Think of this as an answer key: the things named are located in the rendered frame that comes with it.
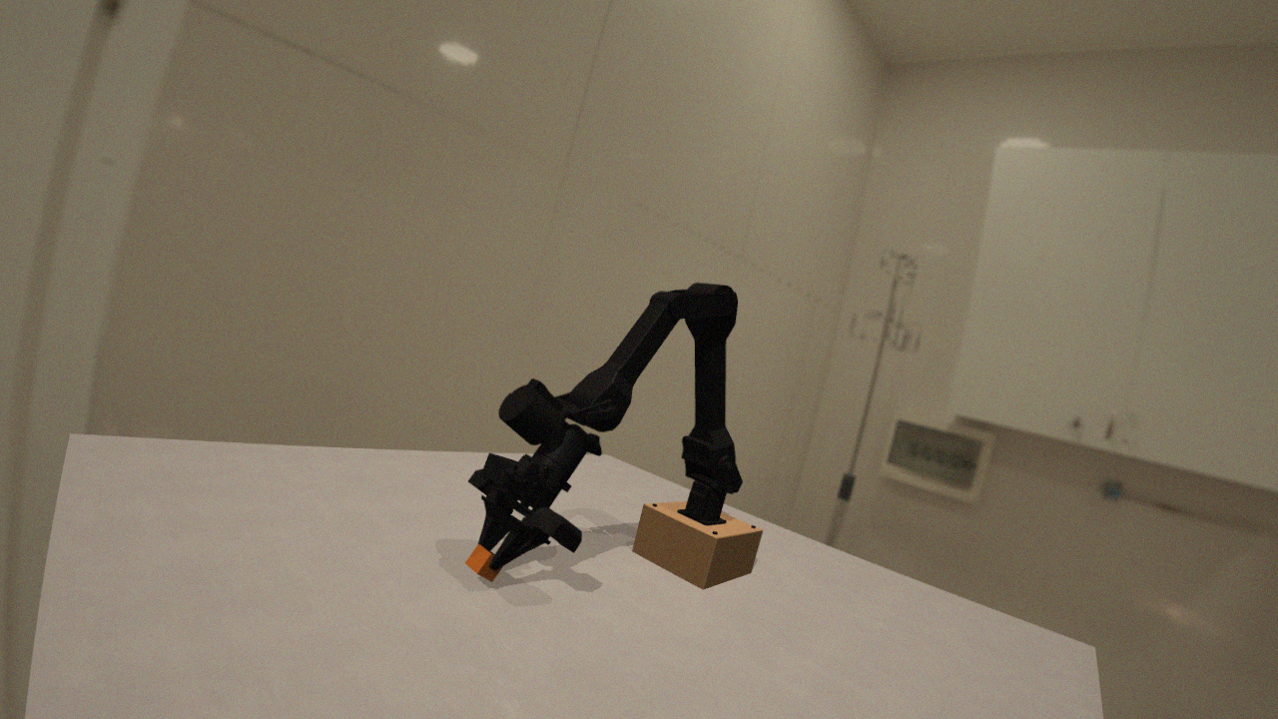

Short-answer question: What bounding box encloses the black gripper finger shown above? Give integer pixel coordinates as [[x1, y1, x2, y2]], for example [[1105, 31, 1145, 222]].
[[489, 515, 550, 570], [477, 494, 511, 550]]

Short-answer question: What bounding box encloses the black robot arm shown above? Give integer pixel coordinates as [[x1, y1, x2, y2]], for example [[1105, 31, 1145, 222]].
[[481, 284, 743, 526]]

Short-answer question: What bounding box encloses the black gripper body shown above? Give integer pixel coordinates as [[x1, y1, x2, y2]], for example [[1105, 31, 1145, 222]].
[[469, 452, 581, 553]]

